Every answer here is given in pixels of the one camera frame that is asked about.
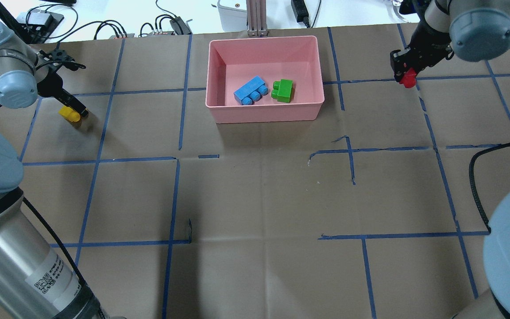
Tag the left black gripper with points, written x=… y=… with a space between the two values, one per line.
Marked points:
x=52 y=87

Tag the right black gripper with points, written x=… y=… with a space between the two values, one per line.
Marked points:
x=424 y=54

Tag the yellow toy block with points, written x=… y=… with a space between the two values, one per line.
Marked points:
x=69 y=114

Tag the red toy block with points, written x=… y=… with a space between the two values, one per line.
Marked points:
x=409 y=79

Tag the green toy block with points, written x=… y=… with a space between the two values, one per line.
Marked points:
x=282 y=90

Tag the blue toy block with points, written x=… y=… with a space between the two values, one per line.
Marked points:
x=252 y=91

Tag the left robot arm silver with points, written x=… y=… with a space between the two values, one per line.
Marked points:
x=38 y=276

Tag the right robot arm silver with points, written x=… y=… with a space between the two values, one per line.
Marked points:
x=458 y=58

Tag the pink plastic box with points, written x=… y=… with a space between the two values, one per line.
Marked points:
x=233 y=62

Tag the black usb hub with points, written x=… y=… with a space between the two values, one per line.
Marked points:
x=40 y=21

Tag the black power adapter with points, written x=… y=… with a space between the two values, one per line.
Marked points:
x=300 y=11

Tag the white square device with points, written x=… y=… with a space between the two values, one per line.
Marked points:
x=232 y=14

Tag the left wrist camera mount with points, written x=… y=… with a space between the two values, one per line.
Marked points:
x=53 y=61

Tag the aluminium frame post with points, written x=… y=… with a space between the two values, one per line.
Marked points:
x=257 y=18

